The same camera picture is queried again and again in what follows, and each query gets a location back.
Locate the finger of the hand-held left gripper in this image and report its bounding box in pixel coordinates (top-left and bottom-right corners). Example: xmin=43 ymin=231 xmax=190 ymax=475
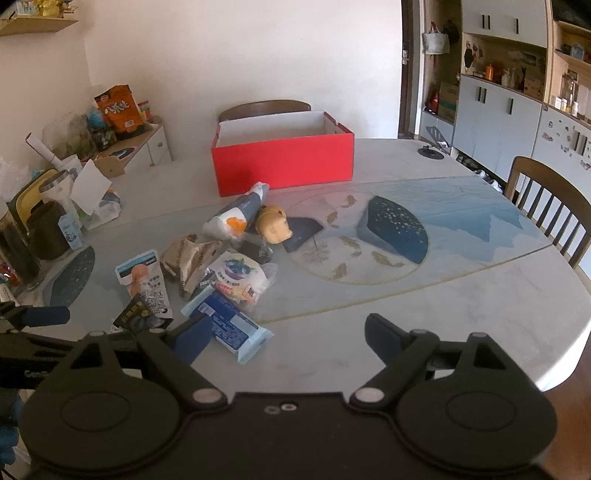
xmin=0 ymin=302 xmax=71 ymax=332

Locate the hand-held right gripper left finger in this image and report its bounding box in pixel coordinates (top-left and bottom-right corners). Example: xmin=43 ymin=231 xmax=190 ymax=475
xmin=69 ymin=314 xmax=228 ymax=409

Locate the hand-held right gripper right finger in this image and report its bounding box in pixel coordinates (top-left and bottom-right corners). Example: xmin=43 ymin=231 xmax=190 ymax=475
xmin=349 ymin=313 xmax=511 ymax=409

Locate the blue white snack packet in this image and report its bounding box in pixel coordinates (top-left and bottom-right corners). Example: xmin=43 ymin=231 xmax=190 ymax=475
xmin=181 ymin=286 xmax=274 ymax=365

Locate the black gold snack packet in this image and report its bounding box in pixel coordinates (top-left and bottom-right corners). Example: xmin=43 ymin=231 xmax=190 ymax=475
xmin=111 ymin=305 xmax=169 ymax=334

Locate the silver foil snack packet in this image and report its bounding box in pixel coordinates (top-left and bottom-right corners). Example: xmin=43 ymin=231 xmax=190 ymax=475
xmin=160 ymin=234 xmax=223 ymax=298

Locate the tan doll head toy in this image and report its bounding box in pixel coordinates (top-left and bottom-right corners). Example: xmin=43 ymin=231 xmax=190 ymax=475
xmin=255 ymin=205 xmax=293 ymax=244

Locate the red cardboard box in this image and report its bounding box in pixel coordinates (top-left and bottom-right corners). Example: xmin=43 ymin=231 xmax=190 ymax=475
xmin=211 ymin=111 xmax=355 ymax=198

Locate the dark glass bottle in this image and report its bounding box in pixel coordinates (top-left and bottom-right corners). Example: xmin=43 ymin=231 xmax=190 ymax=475
xmin=0 ymin=198 xmax=41 ymax=289

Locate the white blueberry print packet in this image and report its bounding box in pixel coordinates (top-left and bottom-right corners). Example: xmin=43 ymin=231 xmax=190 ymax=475
xmin=203 ymin=251 xmax=278 ymax=306

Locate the white packet pink figure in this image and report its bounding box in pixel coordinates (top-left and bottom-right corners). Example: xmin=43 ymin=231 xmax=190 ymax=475
xmin=115 ymin=250 xmax=174 ymax=319

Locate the dark brown jar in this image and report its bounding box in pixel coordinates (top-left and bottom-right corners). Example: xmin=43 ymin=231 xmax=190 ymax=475
xmin=27 ymin=200 xmax=71 ymax=260

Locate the small blue white box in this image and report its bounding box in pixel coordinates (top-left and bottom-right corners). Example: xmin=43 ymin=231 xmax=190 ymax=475
xmin=59 ymin=215 xmax=85 ymax=251

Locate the small black packet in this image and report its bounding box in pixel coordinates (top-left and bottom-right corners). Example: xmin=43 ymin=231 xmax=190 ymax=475
xmin=240 ymin=233 xmax=274 ymax=265

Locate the clear plastic bag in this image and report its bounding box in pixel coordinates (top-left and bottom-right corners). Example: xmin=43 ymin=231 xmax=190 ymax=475
xmin=83 ymin=191 xmax=122 ymax=230

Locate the yellow green board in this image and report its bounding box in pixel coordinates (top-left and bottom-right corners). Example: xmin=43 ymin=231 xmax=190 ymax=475
xmin=9 ymin=168 xmax=58 ymax=232

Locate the white orange pouch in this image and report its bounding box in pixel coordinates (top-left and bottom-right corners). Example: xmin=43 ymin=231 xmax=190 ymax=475
xmin=202 ymin=181 xmax=270 ymax=240

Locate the printed table mat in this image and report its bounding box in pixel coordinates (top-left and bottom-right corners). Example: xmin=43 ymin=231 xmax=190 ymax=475
xmin=46 ymin=178 xmax=555 ymax=324

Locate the white paper sheet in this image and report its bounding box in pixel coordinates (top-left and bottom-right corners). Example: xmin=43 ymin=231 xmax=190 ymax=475
xmin=71 ymin=159 xmax=113 ymax=216

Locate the white paper roll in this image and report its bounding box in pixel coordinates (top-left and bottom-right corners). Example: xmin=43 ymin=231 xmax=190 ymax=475
xmin=25 ymin=133 xmax=66 ymax=169

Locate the glass tank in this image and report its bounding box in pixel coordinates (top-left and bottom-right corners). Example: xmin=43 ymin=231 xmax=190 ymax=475
xmin=43 ymin=112 xmax=100 ymax=160

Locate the white wooden sideboard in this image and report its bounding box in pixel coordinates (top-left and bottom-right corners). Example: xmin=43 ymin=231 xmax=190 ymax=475
xmin=92 ymin=122 xmax=173 ymax=178

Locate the black phone stand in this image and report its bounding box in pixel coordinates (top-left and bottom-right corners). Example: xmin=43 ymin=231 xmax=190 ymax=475
xmin=418 ymin=126 xmax=451 ymax=160

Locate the orange snack bag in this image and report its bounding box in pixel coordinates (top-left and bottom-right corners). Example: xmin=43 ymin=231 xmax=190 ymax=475
xmin=95 ymin=84 xmax=145 ymax=136

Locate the wooden slat chair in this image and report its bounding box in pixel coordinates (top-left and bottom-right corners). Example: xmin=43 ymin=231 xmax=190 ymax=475
xmin=504 ymin=156 xmax=591 ymax=269

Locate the wooden chair black seat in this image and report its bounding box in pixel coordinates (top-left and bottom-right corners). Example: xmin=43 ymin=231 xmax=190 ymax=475
xmin=218 ymin=100 xmax=312 ymax=123

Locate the hanging grey bag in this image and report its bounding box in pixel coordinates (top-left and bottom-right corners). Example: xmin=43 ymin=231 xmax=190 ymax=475
xmin=422 ymin=21 xmax=451 ymax=55

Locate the white wall cabinet unit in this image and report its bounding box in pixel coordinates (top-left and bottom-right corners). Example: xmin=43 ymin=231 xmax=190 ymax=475
xmin=455 ymin=0 xmax=591 ymax=197

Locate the wooden wall shelf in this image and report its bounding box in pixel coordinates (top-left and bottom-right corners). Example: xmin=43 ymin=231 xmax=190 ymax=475
xmin=0 ymin=0 xmax=79 ymax=38

